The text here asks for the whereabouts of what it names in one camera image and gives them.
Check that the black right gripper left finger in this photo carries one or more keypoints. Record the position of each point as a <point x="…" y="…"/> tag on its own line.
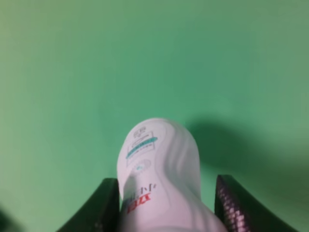
<point x="100" y="213"/>

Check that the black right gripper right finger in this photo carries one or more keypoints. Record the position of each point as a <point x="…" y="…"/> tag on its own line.
<point x="240" y="211"/>

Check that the white bottle with brush cap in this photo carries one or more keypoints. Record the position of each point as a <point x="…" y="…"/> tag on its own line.
<point x="158" y="172"/>

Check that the green table cloth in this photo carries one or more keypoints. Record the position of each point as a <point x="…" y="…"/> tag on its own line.
<point x="77" y="75"/>

